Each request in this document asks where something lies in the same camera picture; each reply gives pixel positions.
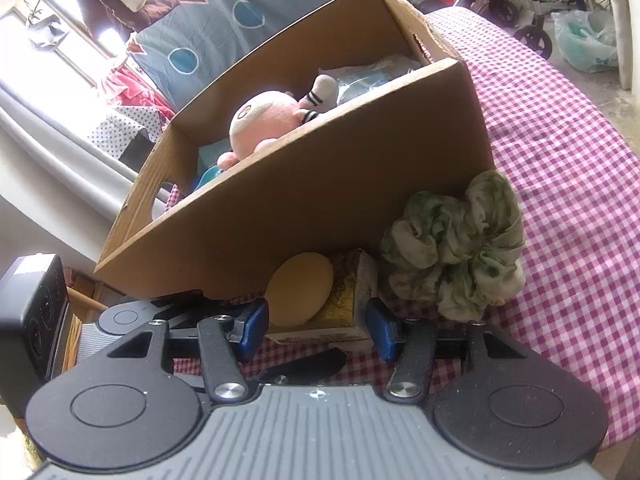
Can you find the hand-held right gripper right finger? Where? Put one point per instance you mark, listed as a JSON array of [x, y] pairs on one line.
[[382, 332]]

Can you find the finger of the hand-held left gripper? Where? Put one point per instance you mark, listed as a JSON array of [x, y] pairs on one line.
[[305, 365]]

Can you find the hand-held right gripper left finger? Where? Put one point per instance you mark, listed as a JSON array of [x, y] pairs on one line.
[[252, 330]]

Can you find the yellow patterned carton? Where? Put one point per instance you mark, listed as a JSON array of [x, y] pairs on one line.
[[347, 302]]

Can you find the round yellow puff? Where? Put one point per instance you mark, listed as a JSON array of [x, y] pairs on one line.
[[300, 287]]

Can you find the green patterned scrunchie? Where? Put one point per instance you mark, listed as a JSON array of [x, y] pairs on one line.
[[450, 250]]

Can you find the brown cardboard box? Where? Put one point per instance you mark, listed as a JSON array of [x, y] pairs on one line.
[[325, 195]]

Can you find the pink plush toy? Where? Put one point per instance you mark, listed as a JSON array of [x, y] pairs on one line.
[[260, 120]]

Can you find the grey striped sock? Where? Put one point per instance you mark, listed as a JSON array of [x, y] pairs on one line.
[[320, 92]]

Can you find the clear pack of face masks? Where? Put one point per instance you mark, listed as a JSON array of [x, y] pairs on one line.
[[370, 77]]

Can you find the black speaker box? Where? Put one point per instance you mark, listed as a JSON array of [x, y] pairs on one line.
[[35, 310]]

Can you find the white polka dot cloth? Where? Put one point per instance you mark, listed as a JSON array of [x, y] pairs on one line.
[[120, 130]]

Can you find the pale grey curtain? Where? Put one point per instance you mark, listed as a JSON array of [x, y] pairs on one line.
[[50, 130]]

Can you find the pink checkered tablecloth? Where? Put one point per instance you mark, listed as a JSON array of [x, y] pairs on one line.
[[550, 185]]

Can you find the pink hanging clothes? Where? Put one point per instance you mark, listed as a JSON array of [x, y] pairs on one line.
[[130, 90]]

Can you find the blue blanket with circles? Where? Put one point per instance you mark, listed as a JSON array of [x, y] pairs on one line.
[[220, 15]]

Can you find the wheelchair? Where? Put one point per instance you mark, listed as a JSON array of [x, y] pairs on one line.
[[500, 7]]

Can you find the green plastic bag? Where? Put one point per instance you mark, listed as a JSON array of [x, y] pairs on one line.
[[585, 42]]

